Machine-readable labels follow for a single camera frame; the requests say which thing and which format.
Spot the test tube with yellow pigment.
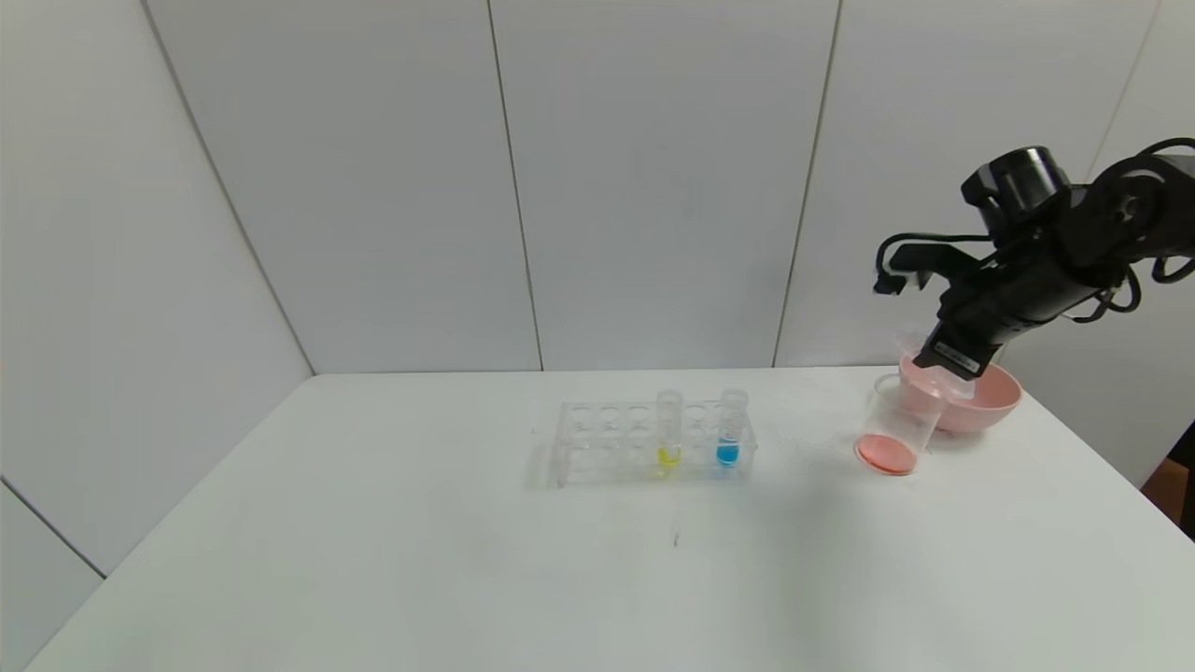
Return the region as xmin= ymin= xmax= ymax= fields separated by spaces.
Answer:
xmin=654 ymin=391 xmax=684 ymax=478

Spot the test tube with red pigment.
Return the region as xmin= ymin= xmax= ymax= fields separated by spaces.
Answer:
xmin=920 ymin=369 xmax=977 ymax=404

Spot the clear acrylic test tube rack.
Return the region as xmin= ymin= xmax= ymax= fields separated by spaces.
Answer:
xmin=549 ymin=399 xmax=758 ymax=489

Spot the test tube with blue pigment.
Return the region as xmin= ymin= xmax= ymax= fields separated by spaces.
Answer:
xmin=716 ymin=389 xmax=750 ymax=469

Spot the clear plastic beaker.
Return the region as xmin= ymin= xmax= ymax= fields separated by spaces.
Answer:
xmin=854 ymin=374 xmax=947 ymax=478

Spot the pink bowl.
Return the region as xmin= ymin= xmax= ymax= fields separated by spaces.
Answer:
xmin=897 ymin=355 xmax=1023 ymax=436

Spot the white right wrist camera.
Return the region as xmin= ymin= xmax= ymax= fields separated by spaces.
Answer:
xmin=874 ymin=245 xmax=936 ymax=297

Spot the black camera cable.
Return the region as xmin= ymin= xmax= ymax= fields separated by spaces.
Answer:
xmin=875 ymin=231 xmax=1000 ymax=273

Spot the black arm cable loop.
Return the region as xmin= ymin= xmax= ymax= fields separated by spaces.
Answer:
xmin=1072 ymin=137 xmax=1195 ymax=324

